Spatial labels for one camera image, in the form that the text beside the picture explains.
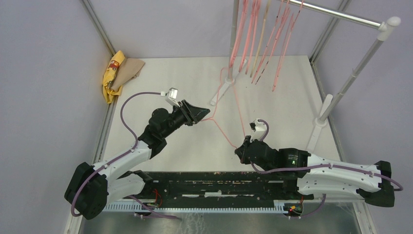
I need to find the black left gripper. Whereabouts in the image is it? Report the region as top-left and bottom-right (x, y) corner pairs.
(162, 99), (210, 138)

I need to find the thin pink wire hanger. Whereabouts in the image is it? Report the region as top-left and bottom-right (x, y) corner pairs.
(201, 67), (247, 150)

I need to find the thick pink plastic hanger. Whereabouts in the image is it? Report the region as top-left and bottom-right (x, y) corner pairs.
(228, 0), (249, 68)

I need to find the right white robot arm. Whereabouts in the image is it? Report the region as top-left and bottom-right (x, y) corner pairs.
(234, 136), (396, 208)

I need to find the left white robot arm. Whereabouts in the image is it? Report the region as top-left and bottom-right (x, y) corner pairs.
(64, 100), (210, 220)

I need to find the beige cloth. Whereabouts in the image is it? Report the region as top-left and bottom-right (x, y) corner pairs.
(110, 58), (145, 91)

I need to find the yellow printed cloth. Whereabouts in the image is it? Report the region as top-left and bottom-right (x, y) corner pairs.
(102, 50), (126, 104)

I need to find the silver clothes rack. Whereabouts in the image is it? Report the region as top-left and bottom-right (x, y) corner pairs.
(210, 0), (401, 152)

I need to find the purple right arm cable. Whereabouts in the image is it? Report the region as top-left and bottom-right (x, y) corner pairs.
(250, 118), (404, 192)

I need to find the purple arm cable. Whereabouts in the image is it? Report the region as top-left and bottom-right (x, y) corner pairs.
(250, 118), (404, 192)
(71, 92), (167, 217)

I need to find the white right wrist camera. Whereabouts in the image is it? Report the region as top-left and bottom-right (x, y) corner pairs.
(249, 119), (269, 141)

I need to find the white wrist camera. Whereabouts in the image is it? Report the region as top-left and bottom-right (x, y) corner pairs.
(249, 119), (269, 141)
(165, 87), (179, 107)

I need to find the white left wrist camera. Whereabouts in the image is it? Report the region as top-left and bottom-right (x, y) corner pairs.
(165, 87), (179, 107)

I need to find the white slotted cable duct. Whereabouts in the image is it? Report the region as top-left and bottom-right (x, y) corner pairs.
(103, 201), (288, 214)

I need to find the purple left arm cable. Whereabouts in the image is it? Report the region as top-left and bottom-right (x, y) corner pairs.
(71, 92), (167, 217)

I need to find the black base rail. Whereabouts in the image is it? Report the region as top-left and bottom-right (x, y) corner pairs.
(106, 170), (315, 209)

